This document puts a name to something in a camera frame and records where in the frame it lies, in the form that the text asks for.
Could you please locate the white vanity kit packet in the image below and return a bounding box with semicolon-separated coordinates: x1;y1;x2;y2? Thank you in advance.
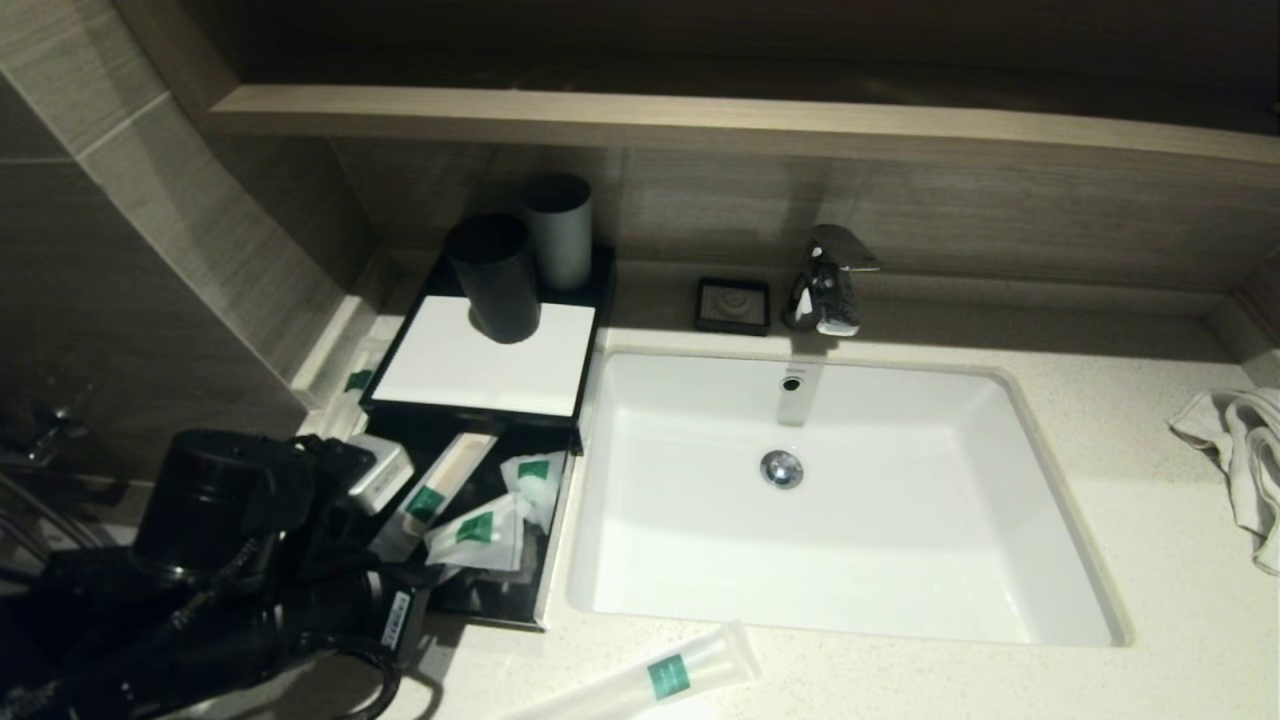
425;493;533;579

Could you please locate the slim white comb packet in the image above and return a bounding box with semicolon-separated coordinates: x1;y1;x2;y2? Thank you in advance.
370;430;498;563

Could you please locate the white shower cap packet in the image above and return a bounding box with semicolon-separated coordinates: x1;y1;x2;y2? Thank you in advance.
500;452;568;531

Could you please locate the narrow toothbrush packet green label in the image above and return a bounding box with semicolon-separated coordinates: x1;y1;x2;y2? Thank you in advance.
320;340;389;441

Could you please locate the wide toothbrush packet green label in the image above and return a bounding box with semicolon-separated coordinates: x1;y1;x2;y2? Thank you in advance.
500;620;761;720

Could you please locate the black amenity box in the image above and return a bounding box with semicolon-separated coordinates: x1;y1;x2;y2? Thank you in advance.
358;245;616;456

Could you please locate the white ribbed tray mat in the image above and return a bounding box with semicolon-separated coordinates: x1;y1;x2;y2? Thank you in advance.
372;296;597;418

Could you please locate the black tumbler cup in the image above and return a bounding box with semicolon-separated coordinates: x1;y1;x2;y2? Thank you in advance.
445;213;543;344

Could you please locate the chrome bathtub faucet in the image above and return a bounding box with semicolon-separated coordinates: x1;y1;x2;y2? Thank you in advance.
0;395;91;471

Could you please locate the grey tumbler cup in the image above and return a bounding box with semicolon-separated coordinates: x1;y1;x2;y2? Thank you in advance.
520;173;593;293

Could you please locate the chrome sink drain plug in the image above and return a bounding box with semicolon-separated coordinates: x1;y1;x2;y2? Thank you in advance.
759;449;804;490

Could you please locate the black square soap dish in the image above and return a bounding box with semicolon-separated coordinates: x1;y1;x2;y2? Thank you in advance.
695;277;771;336

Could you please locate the white ceramic sink basin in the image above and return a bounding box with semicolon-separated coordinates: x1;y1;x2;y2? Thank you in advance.
567;345;1131;648

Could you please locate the chrome sink faucet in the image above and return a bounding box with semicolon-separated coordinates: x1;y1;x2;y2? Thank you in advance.
780;225;881;338

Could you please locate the white crumpled towel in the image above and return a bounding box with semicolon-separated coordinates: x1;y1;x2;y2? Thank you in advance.
1165;385;1280;578

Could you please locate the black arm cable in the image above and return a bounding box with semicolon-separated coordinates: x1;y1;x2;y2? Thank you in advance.
300;640;403;720

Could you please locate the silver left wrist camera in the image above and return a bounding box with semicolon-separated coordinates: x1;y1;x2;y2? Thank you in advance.
343;433;416;516

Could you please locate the light wooden wall shelf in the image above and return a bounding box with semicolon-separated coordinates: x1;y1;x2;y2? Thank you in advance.
210;85;1280;166

